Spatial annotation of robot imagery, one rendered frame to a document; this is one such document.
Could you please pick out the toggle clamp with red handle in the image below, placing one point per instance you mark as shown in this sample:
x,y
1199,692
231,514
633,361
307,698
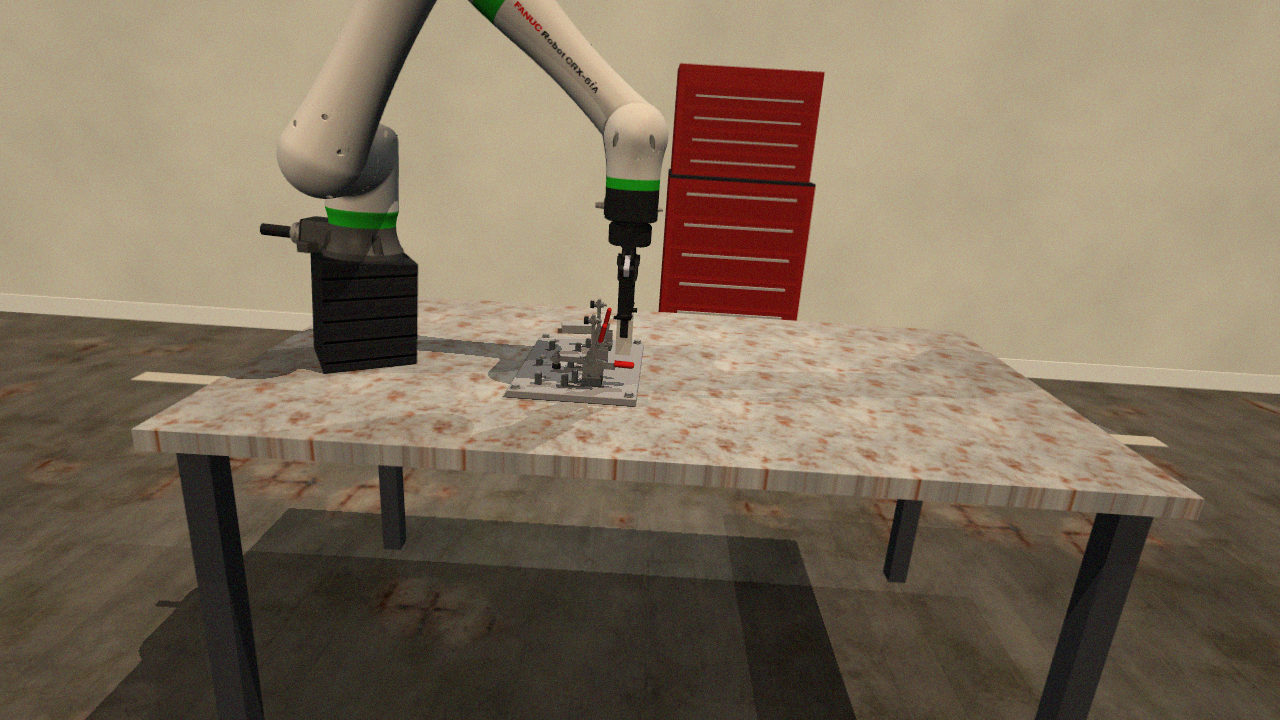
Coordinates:
x,y
599,353

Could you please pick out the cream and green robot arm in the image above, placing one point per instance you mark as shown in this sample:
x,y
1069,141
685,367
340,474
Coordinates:
x,y
334,148

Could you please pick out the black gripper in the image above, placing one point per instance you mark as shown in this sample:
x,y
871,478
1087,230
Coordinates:
x,y
628,237

